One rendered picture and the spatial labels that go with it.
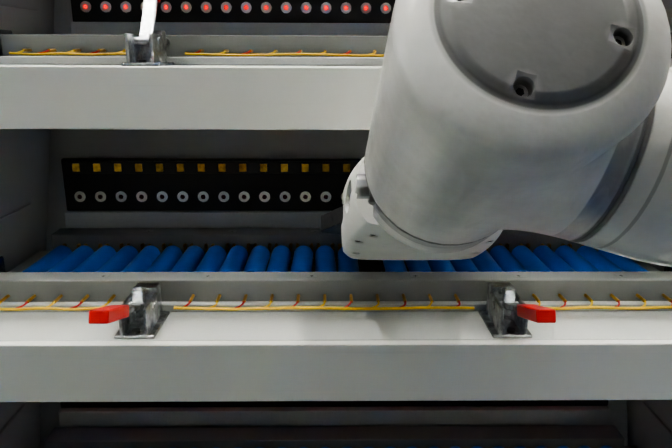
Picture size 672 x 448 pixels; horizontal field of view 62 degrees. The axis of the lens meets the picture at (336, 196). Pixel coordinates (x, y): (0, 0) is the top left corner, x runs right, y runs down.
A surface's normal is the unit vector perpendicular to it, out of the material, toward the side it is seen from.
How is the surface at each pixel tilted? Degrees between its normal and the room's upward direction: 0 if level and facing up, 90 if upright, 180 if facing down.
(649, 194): 117
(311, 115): 108
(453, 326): 18
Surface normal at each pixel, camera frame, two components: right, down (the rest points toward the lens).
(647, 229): -0.28, 0.68
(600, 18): 0.04, -0.27
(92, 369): 0.01, 0.25
